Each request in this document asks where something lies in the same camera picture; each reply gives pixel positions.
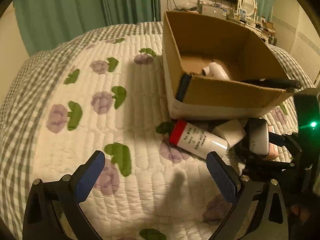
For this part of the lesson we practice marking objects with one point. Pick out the white floral quilted mat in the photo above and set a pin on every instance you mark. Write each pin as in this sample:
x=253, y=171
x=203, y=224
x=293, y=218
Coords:
x=115, y=106

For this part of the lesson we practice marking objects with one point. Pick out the brown cardboard box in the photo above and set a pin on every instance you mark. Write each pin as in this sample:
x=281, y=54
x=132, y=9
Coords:
x=190, y=43

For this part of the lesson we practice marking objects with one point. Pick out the grey mini fridge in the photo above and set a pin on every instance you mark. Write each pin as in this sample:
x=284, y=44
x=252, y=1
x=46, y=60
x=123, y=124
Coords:
x=209, y=9

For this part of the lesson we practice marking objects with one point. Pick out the round vanity mirror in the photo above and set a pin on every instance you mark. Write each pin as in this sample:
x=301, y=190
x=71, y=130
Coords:
x=250, y=6

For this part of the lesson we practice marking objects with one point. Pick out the white roll in box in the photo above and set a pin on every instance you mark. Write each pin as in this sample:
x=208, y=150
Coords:
x=216, y=71

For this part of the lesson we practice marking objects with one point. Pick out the white louvred wardrobe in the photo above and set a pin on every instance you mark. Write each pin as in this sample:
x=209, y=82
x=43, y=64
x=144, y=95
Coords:
x=296, y=35

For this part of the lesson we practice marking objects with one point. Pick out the grey 65W power bank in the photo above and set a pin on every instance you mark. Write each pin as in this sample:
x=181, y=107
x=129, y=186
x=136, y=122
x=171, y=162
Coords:
x=258, y=139

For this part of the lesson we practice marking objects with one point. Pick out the white square charger box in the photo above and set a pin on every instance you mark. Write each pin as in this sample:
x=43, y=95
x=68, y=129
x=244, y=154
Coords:
x=231, y=131

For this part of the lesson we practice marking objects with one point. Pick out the black cylindrical umbrella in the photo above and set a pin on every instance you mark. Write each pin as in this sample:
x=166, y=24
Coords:
x=275, y=83

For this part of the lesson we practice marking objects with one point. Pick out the white dressing table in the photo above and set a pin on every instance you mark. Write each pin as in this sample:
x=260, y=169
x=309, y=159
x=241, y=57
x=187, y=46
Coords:
x=240, y=17

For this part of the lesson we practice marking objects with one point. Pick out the white bottle red cap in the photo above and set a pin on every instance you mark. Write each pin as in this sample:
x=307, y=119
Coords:
x=197, y=141

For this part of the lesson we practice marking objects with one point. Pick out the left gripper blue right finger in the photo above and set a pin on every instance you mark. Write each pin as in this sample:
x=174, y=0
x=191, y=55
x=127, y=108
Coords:
x=225, y=177

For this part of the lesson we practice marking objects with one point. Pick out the pink rose coaster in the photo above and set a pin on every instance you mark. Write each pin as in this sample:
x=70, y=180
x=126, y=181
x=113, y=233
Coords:
x=273, y=152

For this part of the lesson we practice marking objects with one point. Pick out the grey checked duvet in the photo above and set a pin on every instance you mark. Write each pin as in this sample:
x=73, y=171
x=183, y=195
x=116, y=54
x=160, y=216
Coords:
x=35, y=209

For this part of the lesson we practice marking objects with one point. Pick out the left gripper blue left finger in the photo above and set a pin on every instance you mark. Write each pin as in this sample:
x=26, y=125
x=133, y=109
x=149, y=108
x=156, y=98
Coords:
x=85, y=176

